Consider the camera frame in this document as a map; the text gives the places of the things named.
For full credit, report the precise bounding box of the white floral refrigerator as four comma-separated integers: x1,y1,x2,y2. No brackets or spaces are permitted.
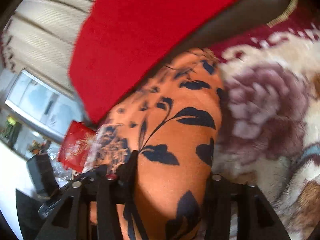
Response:
4,70,84,143

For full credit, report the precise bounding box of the floral plush blanket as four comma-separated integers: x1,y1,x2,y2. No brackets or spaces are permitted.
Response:
211,0,319,239

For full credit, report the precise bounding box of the orange black floral garment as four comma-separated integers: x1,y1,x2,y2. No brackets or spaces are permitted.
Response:
84,49,223,239

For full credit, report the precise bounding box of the beige dotted curtain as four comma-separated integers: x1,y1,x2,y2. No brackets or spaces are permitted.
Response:
1,0,95,97

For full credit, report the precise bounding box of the red blanket on sofa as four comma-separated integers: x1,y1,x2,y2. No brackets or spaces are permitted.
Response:
69,0,238,123

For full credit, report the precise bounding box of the dark leather sofa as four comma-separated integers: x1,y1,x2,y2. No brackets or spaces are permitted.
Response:
159,0,292,63

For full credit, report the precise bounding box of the red gift box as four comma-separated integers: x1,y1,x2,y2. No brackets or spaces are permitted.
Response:
57,120,95,173

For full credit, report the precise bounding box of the clear plastic bag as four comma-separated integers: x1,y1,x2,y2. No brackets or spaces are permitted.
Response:
47,142,72,182

